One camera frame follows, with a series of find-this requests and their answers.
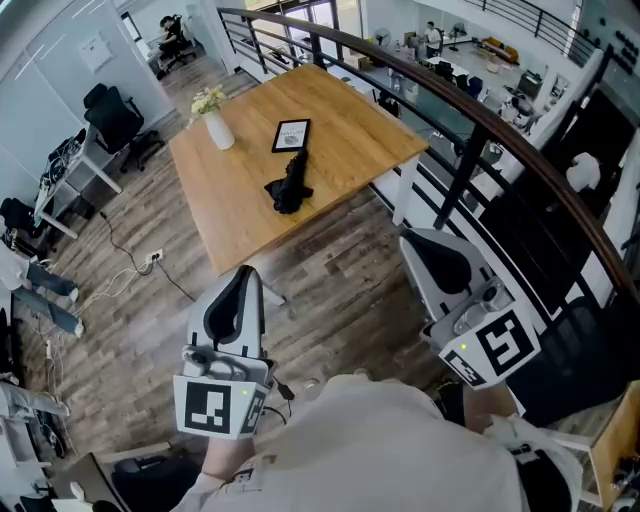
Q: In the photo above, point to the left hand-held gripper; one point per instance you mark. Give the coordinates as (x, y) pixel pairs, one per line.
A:
(227, 345)

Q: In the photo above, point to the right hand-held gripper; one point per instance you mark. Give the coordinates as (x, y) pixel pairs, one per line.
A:
(467, 305)

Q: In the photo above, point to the black umbrella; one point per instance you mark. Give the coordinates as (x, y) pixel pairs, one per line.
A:
(290, 187)

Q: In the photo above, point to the person's left forearm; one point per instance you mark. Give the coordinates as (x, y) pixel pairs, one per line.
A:
(227, 457)

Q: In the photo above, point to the person's right forearm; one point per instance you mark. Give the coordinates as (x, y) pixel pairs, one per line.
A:
(487, 407)

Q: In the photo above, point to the white floor power strip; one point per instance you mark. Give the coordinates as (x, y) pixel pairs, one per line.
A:
(154, 256)

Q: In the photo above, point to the black mesh chair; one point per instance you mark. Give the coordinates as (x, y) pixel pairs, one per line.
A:
(575, 350)

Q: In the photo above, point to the black bag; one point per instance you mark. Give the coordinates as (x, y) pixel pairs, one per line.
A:
(155, 482)

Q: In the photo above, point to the black railing with wooden handrail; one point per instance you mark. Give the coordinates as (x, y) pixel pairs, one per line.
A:
(505, 135)

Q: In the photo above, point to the person's white shirt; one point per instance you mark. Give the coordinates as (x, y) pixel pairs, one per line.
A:
(370, 450)

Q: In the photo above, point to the white vase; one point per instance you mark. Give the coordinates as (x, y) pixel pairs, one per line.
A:
(219, 131)

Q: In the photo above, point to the wooden table with white legs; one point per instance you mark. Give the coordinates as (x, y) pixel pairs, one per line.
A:
(345, 120)

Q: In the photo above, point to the white desk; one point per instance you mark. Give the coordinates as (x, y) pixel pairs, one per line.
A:
(87, 167)

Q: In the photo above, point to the pale yellow flower bunch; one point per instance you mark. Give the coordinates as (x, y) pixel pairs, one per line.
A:
(207, 101)

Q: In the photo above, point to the black backpack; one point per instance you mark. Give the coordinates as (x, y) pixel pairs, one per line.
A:
(17, 217)

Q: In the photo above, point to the black office chair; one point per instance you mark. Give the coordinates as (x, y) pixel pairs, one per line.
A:
(112, 120)

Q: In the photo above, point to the standing fan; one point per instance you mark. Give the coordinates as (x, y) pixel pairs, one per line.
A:
(381, 36)

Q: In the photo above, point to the black picture frame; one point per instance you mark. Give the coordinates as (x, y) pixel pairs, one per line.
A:
(291, 136)

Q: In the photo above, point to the white wall sheet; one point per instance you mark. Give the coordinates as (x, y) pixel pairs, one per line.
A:
(97, 52)

